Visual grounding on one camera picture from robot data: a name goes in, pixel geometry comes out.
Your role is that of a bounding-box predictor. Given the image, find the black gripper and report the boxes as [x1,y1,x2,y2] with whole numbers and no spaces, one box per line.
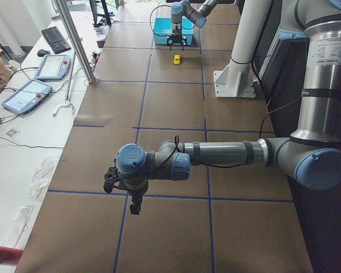
[127,184,148,215]
[167,28,187,51]

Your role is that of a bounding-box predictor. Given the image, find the yellow beetle toy car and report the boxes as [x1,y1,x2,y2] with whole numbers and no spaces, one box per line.
[173,55,181,65]

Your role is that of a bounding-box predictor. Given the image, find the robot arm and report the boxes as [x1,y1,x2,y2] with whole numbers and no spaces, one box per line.
[167,0,222,49]
[104,1,341,214]

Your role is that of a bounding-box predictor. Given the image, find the light blue plastic bin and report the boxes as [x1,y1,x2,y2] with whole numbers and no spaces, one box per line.
[153,18,194,45]

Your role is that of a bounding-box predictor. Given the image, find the white crumpled gloves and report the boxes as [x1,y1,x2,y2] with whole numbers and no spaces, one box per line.
[28,155,60,199]

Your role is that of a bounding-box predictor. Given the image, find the black keyboard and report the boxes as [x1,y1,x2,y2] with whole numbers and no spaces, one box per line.
[41,26,71,54]

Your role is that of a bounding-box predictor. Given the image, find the far teach pendant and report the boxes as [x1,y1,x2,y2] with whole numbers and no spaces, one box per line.
[34,54,71,81]

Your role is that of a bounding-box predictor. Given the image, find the teach pendant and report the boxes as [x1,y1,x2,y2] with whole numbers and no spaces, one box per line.
[1,79,52,114]
[34,54,71,81]

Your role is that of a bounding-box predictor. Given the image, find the black computer mouse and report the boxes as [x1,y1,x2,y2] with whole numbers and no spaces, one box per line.
[37,49,51,57]

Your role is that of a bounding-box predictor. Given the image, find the near teach pendant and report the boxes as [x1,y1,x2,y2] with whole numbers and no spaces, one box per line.
[1,79,52,114]

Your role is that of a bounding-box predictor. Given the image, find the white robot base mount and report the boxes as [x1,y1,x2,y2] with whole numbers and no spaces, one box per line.
[214,0,272,98]

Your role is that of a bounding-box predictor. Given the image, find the aluminium frame post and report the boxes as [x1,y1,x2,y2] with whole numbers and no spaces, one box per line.
[54,0,95,84]

